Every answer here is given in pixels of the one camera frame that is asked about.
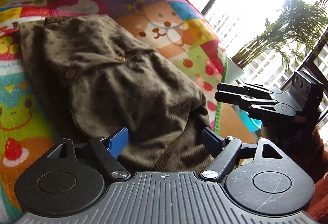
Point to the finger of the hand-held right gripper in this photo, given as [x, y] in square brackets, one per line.
[238, 101]
[240, 89]

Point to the white plant pot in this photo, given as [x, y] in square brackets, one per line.
[235, 70]

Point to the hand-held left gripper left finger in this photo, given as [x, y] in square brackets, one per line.
[118, 142]

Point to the green palm plant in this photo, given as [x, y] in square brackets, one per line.
[289, 29]

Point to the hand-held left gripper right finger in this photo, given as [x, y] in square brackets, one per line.
[212, 142]

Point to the blue plastic object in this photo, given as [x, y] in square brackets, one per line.
[252, 121]

